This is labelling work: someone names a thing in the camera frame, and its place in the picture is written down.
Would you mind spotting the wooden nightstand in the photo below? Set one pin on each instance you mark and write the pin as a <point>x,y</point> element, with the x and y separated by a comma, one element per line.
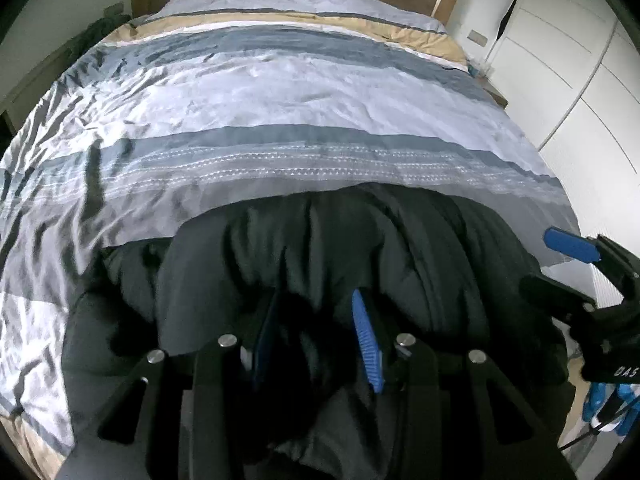
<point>495,94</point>

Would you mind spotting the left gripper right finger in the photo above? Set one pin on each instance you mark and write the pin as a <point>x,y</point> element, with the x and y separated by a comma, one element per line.
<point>457,415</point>

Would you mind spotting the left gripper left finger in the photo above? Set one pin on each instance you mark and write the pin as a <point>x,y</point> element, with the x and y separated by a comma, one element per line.
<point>209,415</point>

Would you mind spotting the white sliding wardrobe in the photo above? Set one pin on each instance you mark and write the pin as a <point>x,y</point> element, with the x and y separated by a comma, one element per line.
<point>570,74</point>

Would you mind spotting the white low shelf unit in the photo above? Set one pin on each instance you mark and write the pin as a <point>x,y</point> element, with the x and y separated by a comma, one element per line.
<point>26,94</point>

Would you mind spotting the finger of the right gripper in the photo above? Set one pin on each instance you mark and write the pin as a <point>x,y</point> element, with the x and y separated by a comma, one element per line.
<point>558,300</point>
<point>615,262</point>

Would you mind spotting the black puffer coat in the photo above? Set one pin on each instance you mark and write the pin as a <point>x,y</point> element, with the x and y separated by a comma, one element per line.
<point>451,265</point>

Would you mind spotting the dark clothes on shelf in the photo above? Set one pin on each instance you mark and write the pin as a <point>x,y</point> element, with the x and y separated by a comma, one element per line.
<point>99,30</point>

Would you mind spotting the striped duvet cover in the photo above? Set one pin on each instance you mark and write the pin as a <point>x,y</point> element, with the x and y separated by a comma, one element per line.
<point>209,102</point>

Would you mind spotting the wall socket plate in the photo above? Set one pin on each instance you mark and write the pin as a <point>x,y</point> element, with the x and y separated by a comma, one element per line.
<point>477,38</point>

